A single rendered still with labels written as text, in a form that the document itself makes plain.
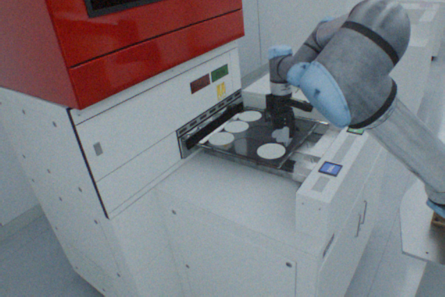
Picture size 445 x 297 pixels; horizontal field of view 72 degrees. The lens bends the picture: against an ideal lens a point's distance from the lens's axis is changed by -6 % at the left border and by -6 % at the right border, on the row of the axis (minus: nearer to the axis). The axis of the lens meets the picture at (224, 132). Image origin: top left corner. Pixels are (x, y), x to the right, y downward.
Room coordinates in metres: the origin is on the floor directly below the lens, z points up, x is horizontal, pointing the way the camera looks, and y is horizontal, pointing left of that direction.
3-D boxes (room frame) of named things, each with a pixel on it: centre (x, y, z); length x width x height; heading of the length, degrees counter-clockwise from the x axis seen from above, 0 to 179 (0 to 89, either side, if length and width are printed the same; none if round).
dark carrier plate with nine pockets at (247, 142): (1.14, -0.14, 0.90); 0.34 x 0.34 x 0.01; 51
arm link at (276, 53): (1.00, -0.21, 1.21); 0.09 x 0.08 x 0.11; 16
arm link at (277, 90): (1.00, -0.20, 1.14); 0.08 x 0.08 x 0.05
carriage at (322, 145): (0.99, -0.35, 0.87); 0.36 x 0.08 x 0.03; 141
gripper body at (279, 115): (1.00, -0.20, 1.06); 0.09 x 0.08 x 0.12; 104
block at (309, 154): (0.93, -0.31, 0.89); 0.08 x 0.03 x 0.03; 51
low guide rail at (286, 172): (1.01, -0.11, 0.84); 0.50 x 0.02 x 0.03; 51
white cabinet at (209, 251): (1.14, -0.27, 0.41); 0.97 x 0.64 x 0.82; 141
